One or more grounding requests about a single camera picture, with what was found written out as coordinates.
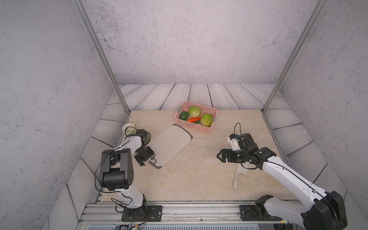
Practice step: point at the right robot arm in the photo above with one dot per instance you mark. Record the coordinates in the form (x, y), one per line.
(320, 210)

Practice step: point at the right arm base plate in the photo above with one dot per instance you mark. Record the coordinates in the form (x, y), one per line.
(256, 213)

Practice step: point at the light green mug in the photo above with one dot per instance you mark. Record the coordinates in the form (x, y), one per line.
(129, 128)

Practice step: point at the right metal frame post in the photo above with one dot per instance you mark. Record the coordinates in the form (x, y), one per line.
(318, 9)

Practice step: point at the orange carrot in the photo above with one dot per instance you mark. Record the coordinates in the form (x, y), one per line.
(194, 120)

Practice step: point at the pink plastic basket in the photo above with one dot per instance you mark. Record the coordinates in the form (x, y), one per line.
(197, 126)

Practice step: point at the left metal frame post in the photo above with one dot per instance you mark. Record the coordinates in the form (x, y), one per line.
(81, 11)

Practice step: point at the green avocado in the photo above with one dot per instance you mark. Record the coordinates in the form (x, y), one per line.
(184, 115)

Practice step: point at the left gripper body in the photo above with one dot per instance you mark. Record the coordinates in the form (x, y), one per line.
(144, 155)

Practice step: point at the white cutting board grey rim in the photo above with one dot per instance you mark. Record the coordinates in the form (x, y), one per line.
(168, 144)

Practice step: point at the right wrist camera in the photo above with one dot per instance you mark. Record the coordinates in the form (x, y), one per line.
(234, 143)

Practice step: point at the right green cabbage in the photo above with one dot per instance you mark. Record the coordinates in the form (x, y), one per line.
(206, 120)

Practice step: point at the aluminium mounting rail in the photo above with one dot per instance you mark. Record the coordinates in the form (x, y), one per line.
(221, 215)

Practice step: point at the metal frame post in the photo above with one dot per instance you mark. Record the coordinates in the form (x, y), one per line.
(81, 11)
(318, 9)

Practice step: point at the left green cabbage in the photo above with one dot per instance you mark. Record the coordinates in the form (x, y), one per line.
(194, 111)

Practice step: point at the white plastic knife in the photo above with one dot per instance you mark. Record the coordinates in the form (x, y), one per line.
(242, 168)

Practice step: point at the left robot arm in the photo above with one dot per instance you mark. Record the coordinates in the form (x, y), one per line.
(117, 171)

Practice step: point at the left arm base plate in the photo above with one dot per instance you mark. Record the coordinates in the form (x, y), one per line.
(142, 214)

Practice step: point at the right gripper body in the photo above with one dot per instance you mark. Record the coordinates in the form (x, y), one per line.
(236, 156)

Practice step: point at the green cabbage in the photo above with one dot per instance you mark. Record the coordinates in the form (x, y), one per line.
(194, 111)
(206, 120)

